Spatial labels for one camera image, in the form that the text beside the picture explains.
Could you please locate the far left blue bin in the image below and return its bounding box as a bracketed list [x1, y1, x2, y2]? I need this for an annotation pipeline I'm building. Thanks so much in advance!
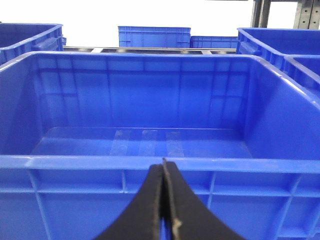
[0, 23, 67, 64]

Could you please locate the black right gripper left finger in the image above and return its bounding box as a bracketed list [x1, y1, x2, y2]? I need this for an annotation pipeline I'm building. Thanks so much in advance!
[96, 164, 164, 240]

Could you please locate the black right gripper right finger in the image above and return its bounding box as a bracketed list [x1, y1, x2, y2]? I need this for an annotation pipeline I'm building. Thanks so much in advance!
[162, 158, 244, 240]

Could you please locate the far blue crate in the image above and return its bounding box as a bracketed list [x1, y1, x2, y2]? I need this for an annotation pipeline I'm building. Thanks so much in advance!
[118, 26, 191, 48]

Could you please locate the far right blue bin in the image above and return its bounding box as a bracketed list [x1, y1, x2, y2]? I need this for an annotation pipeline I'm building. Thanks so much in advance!
[236, 27, 320, 97]

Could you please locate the small distant blue crate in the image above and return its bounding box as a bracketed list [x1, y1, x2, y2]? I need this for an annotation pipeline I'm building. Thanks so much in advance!
[189, 36, 238, 49]

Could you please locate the right blue plastic bin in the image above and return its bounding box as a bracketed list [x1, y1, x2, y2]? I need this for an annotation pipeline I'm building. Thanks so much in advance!
[0, 52, 320, 240]

